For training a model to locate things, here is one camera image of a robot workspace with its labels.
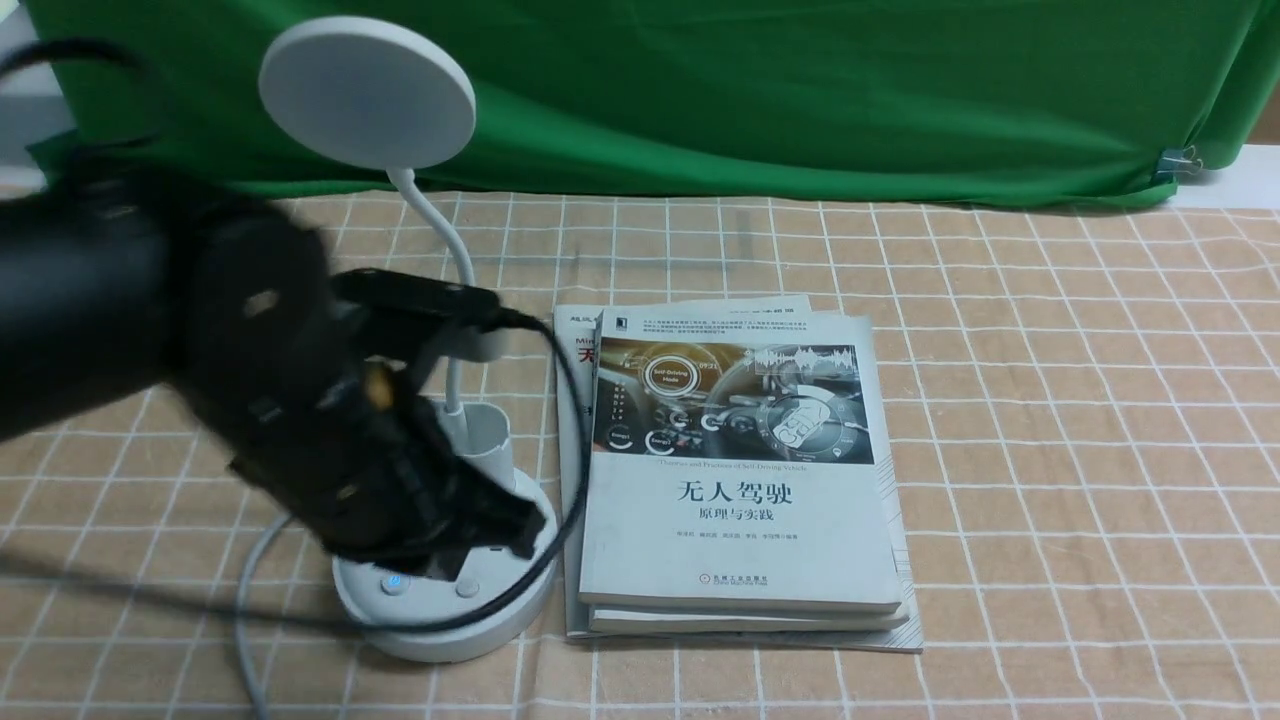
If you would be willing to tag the metal binder clip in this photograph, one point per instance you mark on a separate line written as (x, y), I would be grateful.
(1177, 162)

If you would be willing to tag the top self-driving textbook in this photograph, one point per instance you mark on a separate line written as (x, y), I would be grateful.
(735, 520)

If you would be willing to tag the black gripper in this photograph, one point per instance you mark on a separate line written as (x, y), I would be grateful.
(320, 406)

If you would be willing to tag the white desk lamp with base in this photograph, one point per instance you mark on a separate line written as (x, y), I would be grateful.
(373, 95)

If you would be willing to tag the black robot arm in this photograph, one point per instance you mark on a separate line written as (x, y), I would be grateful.
(116, 280)

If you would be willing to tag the checkered tan tablecloth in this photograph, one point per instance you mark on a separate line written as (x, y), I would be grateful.
(1083, 410)

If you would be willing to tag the green backdrop cloth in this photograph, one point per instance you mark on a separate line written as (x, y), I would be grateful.
(1015, 104)

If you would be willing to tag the bottom book in stack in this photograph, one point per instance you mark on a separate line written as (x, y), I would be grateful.
(575, 328)

